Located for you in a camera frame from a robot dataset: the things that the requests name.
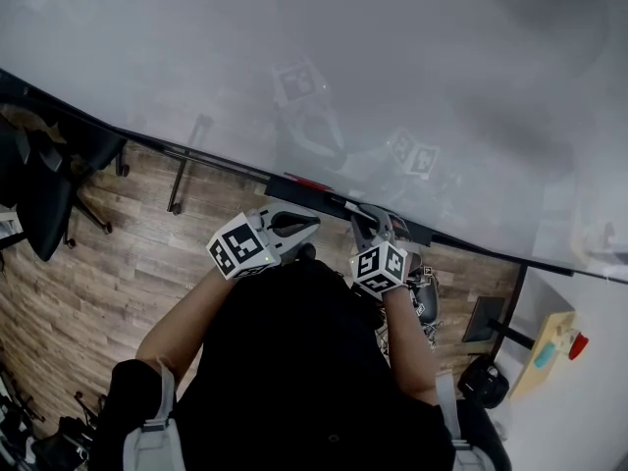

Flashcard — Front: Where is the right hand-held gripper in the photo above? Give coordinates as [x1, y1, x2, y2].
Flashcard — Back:
[348, 204, 410, 298]

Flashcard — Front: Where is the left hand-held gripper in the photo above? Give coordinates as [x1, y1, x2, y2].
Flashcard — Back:
[205, 202, 322, 281]

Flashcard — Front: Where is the person's right forearm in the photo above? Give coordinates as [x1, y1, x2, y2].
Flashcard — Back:
[380, 285, 441, 407]

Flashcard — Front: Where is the person's left forearm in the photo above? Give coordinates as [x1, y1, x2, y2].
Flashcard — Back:
[136, 267, 242, 388]

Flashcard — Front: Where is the large white whiteboard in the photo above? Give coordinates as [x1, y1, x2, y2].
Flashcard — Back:
[0, 0, 628, 285]

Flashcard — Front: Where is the red flat eraser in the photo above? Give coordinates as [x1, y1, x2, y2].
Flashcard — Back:
[283, 174, 329, 191]

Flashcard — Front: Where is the person's black clothing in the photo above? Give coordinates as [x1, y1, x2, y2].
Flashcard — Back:
[97, 257, 514, 471]

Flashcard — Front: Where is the black bag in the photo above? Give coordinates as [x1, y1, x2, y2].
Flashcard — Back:
[457, 355, 512, 410]

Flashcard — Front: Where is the teal pad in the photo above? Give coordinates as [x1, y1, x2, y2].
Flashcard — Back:
[533, 343, 556, 370]

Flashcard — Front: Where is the yellow wooden shelf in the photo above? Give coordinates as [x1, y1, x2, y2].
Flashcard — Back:
[508, 310, 581, 402]

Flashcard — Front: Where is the black mesh office chair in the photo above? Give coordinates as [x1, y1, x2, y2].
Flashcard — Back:
[0, 125, 115, 264]
[46, 115, 132, 179]

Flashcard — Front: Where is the red and white button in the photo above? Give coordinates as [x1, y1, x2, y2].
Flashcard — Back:
[556, 326, 590, 361]

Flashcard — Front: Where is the black equipment pile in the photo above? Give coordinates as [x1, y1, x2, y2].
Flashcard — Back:
[0, 360, 107, 471]

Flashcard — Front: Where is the black table pedestal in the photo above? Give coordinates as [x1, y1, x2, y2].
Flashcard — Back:
[461, 295, 537, 350]

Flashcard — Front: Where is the person's grey right shoulder strap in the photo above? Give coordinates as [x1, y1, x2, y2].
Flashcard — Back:
[434, 368, 493, 471]

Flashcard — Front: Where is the person's grey shoulder strap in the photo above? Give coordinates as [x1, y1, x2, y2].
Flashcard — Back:
[434, 368, 493, 471]
[122, 360, 185, 471]

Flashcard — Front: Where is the person's grey left shoulder strap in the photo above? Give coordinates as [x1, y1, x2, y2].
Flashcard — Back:
[122, 360, 185, 471]

